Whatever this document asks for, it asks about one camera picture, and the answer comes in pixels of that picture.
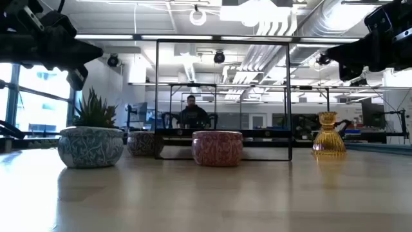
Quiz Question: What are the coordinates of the person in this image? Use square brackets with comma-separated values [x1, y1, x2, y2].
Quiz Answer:
[176, 95, 212, 130]

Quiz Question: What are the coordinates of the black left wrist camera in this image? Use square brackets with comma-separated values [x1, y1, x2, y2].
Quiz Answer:
[66, 65, 89, 92]

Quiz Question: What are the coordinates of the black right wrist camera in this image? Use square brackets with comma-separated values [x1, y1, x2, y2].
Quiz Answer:
[338, 63, 368, 82]

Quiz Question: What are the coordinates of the long ceiling light strip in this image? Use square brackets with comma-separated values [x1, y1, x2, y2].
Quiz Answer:
[74, 34, 361, 43]

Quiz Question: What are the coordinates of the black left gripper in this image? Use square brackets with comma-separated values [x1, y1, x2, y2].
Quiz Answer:
[0, 30, 104, 70]

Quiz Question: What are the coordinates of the pink patterned candle tin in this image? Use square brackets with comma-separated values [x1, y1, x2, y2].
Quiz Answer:
[191, 130, 244, 167]

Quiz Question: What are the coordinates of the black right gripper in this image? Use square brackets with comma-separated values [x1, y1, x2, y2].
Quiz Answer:
[326, 30, 412, 72]

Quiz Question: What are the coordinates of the green succulent in dark pot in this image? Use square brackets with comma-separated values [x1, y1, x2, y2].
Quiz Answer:
[72, 86, 118, 129]

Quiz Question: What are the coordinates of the purple patterned candle tin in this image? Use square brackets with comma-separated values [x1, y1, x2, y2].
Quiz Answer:
[126, 130, 164, 158]

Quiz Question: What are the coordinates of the wooden shelf with black frames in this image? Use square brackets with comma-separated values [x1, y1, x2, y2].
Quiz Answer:
[154, 38, 294, 161]

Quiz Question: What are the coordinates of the black computer monitor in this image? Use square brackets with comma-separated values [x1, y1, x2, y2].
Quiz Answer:
[360, 98, 386, 130]

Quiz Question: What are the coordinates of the blue patterned candle tin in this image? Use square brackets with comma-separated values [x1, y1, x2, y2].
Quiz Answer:
[57, 126, 125, 169]

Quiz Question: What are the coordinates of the black background workstation frame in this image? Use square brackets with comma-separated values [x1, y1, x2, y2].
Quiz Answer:
[169, 82, 331, 130]

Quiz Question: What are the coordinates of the white coiled ceiling cable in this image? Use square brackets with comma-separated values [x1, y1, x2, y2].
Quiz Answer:
[189, 8, 207, 26]

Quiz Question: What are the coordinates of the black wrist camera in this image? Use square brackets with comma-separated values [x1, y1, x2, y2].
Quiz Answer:
[338, 63, 368, 82]
[66, 65, 89, 92]

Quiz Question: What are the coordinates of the black metal table frame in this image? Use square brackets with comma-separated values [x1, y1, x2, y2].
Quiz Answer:
[0, 119, 355, 150]

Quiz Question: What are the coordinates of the amber glass candle stick holder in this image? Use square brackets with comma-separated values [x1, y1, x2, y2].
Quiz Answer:
[311, 111, 347, 156]

